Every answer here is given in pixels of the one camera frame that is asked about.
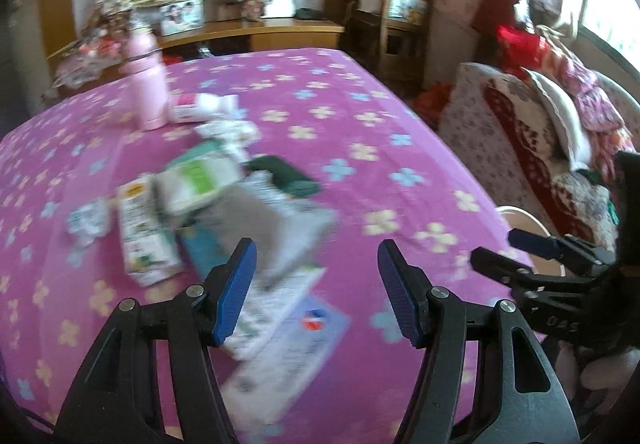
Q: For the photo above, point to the white pillow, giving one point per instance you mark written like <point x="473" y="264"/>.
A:
<point x="562" y="118"/>

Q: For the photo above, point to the dark green box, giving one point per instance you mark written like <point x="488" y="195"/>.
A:
<point x="285" y="176"/>

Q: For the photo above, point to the small black item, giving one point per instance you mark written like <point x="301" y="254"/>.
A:
<point x="307" y="14"/>

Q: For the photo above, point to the white round bin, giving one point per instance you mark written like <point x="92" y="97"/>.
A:
<point x="530" y="219"/>

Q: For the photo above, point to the floral covered sofa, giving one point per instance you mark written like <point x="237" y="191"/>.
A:
<point x="500" y="133"/>

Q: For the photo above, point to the white printed leaflet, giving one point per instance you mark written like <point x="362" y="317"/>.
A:
<point x="275" y="299"/>

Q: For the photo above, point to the red bag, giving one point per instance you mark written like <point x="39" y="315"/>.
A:
<point x="432" y="101"/>

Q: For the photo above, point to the pile of plastic bags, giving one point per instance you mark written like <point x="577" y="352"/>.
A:
<point x="90" y="53"/>

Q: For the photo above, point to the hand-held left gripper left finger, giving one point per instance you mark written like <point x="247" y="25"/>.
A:
<point x="235" y="294"/>

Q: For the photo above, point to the white carton with green print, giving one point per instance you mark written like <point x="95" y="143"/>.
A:
<point x="142" y="234"/>

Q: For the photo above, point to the blue and white flat packet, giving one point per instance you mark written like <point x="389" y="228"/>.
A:
<point x="290" y="359"/>

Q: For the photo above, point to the wooden desk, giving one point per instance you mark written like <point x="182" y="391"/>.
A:
<point x="280" y="29"/>

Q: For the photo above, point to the grey box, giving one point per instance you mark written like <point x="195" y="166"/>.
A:
<point x="280" y="229"/>

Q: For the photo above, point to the small crumpled wrapper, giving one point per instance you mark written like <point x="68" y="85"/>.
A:
<point x="90" y="224"/>

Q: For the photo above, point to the pink floral cloth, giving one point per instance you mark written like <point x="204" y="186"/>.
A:
<point x="595" y="98"/>

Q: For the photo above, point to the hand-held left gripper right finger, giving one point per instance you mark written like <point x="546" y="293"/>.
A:
<point x="397" y="294"/>

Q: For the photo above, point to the photo frame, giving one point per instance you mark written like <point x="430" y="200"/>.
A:
<point x="181" y="17"/>

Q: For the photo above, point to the white tissue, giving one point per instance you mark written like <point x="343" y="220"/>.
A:
<point x="227" y="133"/>

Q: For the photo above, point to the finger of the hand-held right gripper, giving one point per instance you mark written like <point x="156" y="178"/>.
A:
<point x="515" y="274"/>
<point x="532" y="243"/>

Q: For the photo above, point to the white bottle with pink label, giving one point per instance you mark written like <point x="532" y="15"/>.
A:
<point x="200" y="106"/>

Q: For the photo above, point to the teal box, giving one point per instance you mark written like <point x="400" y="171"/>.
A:
<point x="205" y="249"/>

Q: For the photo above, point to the green and white packet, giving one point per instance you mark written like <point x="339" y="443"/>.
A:
<point x="197" y="179"/>

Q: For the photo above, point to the wooden chair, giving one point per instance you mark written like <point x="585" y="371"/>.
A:
<point x="395" y="23"/>

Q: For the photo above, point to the pink floral tablecloth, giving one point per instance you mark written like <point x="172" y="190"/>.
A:
<point x="350" y="123"/>

